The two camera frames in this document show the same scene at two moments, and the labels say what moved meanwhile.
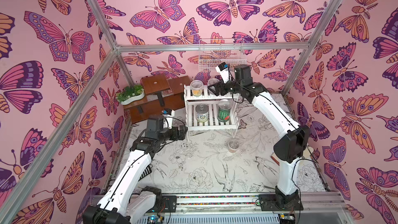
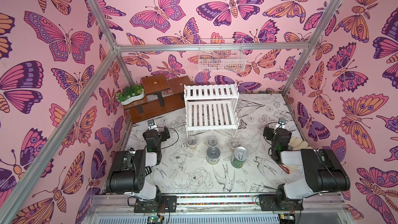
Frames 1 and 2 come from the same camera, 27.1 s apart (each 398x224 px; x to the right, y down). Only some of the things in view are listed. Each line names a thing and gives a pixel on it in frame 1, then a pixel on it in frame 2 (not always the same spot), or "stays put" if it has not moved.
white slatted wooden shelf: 209,98 stays put
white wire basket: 208,60 stays put
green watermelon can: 224,106 → 240,154
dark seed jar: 212,81 → 212,141
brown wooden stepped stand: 162,93 stays put
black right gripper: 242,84 → 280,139
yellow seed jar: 197,87 → 192,142
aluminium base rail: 319,208 stays put
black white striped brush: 147,171 stays put
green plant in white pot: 130,94 stays put
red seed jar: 233,145 stays put
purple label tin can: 202,113 → 213,155
